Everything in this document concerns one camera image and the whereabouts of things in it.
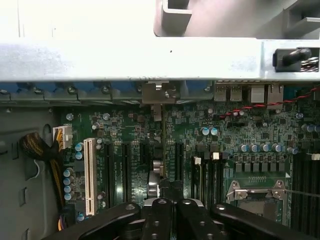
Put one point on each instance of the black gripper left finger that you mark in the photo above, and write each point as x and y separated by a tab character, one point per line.
155	220

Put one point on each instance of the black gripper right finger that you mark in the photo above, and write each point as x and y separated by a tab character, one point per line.
195	220

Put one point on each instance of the CPU socket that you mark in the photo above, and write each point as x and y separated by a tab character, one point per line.
257	200

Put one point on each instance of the short black expansion slot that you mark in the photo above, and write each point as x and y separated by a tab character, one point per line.
143	155

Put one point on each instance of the white expansion slot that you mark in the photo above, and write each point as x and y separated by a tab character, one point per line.
90	175

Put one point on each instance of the green motherboard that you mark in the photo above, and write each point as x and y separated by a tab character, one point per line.
250	130

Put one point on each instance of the thin locking lever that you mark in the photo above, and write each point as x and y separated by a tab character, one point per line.
302	193

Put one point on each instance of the grey power supply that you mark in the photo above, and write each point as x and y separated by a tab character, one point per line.
20	175

